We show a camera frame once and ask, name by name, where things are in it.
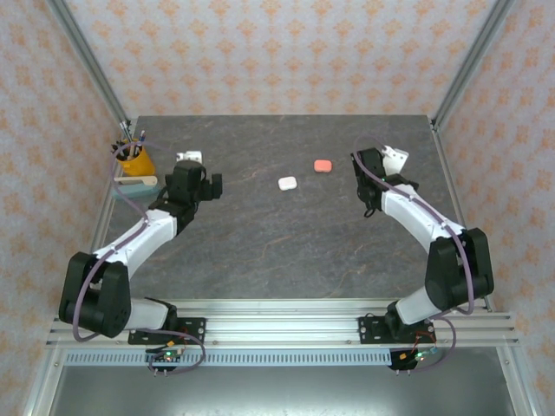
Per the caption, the yellow pen holder cup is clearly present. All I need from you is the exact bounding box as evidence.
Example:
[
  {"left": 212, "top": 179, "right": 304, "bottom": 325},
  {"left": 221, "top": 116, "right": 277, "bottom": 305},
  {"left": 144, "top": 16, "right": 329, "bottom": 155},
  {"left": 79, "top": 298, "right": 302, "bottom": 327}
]
[{"left": 113, "top": 138, "right": 156, "bottom": 177}]

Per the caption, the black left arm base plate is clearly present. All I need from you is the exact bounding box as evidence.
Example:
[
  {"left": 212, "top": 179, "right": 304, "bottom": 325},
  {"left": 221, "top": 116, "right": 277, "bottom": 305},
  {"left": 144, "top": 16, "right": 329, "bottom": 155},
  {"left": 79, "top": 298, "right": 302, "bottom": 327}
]
[{"left": 127, "top": 317, "right": 207, "bottom": 346}]

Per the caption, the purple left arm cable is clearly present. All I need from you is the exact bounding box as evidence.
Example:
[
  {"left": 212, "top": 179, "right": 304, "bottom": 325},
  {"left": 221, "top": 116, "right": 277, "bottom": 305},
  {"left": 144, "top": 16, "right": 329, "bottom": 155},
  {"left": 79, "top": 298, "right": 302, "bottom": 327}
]
[{"left": 71, "top": 142, "right": 207, "bottom": 377}]

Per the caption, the teal and cream stapler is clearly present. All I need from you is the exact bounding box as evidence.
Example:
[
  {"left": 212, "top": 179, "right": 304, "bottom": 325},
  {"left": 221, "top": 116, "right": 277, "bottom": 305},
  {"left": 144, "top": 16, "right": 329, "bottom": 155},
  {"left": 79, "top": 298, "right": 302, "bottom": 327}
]
[{"left": 111, "top": 174, "right": 162, "bottom": 203}]

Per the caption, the grey slotted cable duct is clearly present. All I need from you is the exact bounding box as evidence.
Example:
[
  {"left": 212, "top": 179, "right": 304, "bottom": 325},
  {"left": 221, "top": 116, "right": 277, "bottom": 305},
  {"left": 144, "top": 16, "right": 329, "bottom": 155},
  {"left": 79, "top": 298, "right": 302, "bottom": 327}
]
[{"left": 64, "top": 351, "right": 394, "bottom": 367}]

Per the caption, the aluminium corner post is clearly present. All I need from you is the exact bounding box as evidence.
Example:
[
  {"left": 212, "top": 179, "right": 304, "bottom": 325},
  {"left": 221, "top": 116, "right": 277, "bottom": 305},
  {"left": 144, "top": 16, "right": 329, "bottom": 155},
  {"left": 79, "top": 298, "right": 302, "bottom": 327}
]
[
  {"left": 433, "top": 0, "right": 517, "bottom": 131},
  {"left": 45, "top": 0, "right": 131, "bottom": 127}
]

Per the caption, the grey metal sheet panel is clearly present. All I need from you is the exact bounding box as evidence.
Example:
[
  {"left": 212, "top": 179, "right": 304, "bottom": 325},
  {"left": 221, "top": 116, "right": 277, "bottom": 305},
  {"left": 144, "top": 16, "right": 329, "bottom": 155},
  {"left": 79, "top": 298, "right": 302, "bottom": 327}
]
[{"left": 25, "top": 365, "right": 532, "bottom": 416}]

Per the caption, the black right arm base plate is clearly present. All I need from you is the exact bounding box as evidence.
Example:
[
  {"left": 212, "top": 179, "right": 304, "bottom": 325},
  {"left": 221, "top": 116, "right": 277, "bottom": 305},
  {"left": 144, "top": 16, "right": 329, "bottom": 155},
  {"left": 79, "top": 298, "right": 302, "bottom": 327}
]
[{"left": 357, "top": 315, "right": 436, "bottom": 347}]

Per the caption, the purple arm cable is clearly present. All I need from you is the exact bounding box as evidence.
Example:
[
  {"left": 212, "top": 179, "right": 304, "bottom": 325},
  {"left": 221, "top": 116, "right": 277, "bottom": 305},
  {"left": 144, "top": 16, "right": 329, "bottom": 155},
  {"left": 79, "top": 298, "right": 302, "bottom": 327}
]
[
  {"left": 71, "top": 142, "right": 207, "bottom": 377},
  {"left": 353, "top": 137, "right": 476, "bottom": 374}
]

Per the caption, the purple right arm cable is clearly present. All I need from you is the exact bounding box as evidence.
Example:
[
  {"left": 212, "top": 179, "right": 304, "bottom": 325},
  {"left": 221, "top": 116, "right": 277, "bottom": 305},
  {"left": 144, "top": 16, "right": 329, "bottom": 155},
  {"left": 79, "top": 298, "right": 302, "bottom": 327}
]
[{"left": 353, "top": 137, "right": 476, "bottom": 374}]

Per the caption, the aluminium extrusion table frame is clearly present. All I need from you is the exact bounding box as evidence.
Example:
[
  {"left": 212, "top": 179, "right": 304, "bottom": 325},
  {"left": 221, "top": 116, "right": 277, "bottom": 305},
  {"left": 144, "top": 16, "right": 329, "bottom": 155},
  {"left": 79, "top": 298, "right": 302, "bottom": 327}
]
[{"left": 45, "top": 114, "right": 519, "bottom": 348}]

